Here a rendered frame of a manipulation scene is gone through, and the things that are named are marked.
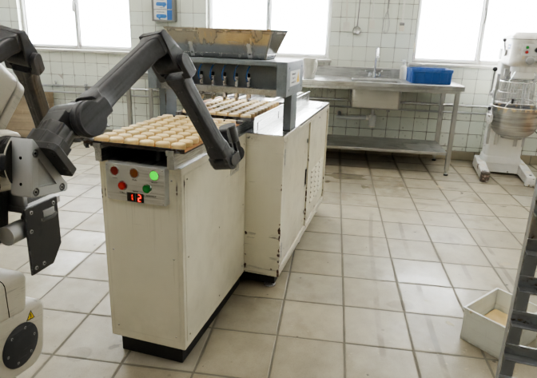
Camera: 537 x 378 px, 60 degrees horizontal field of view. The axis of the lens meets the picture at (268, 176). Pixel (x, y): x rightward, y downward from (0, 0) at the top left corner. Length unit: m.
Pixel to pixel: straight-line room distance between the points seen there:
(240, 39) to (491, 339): 1.74
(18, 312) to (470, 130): 5.09
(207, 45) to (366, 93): 2.71
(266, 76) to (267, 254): 0.90
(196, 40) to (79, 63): 3.93
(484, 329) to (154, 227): 1.47
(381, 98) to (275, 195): 2.72
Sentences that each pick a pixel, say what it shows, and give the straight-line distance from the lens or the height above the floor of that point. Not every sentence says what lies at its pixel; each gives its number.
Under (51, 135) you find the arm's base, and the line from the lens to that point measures 1.01.
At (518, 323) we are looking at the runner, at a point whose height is 0.68.
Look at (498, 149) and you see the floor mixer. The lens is 5.29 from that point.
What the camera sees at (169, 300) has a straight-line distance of 1.91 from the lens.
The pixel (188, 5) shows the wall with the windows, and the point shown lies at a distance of 5.66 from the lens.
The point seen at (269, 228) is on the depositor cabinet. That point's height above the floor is 0.35.
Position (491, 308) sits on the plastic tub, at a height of 0.06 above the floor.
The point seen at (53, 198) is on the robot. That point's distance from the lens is 1.21.
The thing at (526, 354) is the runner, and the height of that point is 0.60.
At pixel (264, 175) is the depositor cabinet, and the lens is 2.31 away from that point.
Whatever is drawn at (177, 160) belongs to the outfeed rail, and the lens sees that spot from 1.66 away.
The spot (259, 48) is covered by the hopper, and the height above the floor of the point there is 1.23.
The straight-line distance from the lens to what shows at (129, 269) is 1.94.
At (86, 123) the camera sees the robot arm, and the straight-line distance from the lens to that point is 1.05.
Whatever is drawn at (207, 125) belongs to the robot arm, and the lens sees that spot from 1.45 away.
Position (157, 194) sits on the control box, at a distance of 1.70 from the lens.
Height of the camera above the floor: 1.30
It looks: 17 degrees down
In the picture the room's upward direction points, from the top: 2 degrees clockwise
